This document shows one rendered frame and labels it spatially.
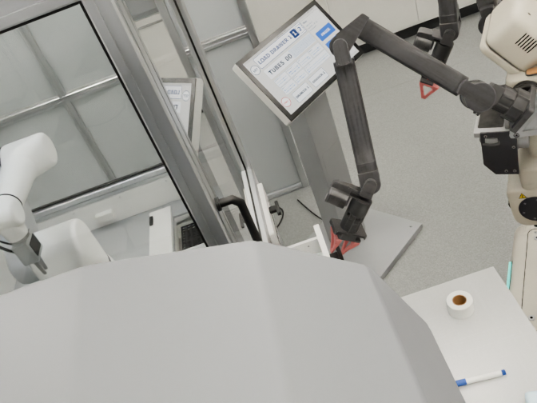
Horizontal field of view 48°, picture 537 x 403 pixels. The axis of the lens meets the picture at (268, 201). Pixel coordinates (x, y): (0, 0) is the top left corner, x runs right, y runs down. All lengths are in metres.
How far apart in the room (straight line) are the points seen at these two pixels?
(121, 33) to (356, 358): 0.55
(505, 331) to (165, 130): 1.12
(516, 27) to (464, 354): 0.86
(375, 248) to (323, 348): 2.48
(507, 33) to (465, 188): 1.68
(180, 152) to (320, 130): 1.75
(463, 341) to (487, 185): 1.71
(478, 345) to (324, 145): 1.31
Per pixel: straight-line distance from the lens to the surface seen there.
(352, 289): 0.68
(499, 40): 1.78
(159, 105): 0.95
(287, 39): 2.54
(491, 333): 1.75
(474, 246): 3.03
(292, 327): 0.59
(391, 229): 3.13
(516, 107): 1.71
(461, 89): 1.67
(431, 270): 2.95
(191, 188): 1.03
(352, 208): 1.74
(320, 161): 2.74
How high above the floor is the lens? 2.16
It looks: 37 degrees down
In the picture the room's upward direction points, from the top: 22 degrees counter-clockwise
